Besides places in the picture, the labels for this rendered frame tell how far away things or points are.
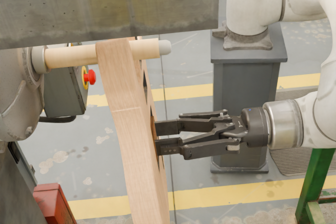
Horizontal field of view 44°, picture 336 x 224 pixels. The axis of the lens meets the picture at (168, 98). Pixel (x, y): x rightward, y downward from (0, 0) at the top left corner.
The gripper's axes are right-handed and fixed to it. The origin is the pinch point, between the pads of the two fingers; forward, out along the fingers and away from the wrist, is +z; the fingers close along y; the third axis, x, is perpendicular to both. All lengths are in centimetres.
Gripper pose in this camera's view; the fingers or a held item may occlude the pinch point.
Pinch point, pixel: (156, 137)
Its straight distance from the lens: 78.2
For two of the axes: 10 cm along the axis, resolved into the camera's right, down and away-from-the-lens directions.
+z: -9.9, 1.1, 0.1
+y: -0.3, -3.9, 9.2
